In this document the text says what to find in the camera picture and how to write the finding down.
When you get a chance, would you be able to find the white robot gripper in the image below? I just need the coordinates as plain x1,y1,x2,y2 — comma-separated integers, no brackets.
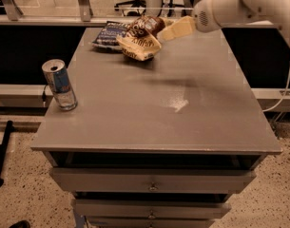
157,0,223,42

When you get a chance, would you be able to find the brown chip bag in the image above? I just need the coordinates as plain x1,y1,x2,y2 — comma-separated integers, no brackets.
116,15,172,61

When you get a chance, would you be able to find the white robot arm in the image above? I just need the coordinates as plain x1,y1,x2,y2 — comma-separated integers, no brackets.
157,0,290,47

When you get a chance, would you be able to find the blue chip bag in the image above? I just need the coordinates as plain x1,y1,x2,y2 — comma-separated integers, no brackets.
92,21,129,51

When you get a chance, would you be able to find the black office chair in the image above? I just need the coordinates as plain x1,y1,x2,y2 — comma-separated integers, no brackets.
114,0,146,16

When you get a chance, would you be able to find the grey drawer cabinet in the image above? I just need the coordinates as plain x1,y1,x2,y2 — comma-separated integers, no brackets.
29,27,282,228

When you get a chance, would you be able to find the blue silver energy drink can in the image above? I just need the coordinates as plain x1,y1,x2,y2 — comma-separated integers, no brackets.
42,59,78,110

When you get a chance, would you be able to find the top grey drawer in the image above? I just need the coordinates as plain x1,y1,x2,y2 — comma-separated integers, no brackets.
50,168,256,194

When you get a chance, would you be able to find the grey drawer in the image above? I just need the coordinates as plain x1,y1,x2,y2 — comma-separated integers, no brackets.
72,199,231,219
50,168,256,194
87,217,214,228

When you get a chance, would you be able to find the middle grey drawer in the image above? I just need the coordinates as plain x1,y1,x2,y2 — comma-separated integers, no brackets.
72,199,231,219

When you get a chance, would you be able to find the bottom grey drawer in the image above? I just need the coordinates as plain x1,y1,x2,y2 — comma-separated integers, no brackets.
87,217,214,228

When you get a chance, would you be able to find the black metal stand leg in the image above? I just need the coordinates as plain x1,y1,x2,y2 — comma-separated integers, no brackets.
0,121,14,187

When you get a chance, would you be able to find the black shoe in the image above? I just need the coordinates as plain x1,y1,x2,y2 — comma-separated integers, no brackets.
9,220,30,228

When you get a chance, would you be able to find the metal railing frame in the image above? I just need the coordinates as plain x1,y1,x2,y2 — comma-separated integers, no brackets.
0,0,279,29

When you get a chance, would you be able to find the white cable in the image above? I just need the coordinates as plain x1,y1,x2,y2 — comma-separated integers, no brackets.
262,52,290,113

